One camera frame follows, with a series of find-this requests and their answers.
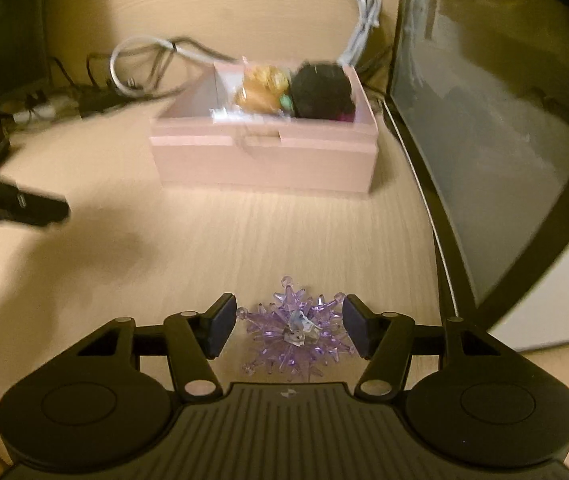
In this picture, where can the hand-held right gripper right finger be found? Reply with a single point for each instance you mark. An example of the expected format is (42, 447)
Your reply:
(357, 325)

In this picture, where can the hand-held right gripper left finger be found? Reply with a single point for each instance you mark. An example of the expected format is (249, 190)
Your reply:
(222, 325)

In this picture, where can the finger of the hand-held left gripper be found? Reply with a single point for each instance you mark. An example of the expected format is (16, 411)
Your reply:
(39, 210)

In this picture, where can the purple crystal star ornament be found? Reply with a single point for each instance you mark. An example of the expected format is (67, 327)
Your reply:
(274, 320)

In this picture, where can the pink cardboard box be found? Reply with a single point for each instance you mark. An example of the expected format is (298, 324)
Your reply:
(264, 165)

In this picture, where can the black plush cat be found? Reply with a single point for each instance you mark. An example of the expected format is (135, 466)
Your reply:
(322, 90)

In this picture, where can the packaged bread with cartoon print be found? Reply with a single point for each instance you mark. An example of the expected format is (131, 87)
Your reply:
(259, 87)

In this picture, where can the white power strip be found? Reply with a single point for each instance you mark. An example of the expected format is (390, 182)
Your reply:
(49, 107)

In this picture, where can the black power adapter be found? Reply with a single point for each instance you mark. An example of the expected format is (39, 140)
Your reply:
(99, 100)

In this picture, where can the computer tower case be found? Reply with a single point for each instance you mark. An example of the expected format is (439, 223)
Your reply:
(489, 110)

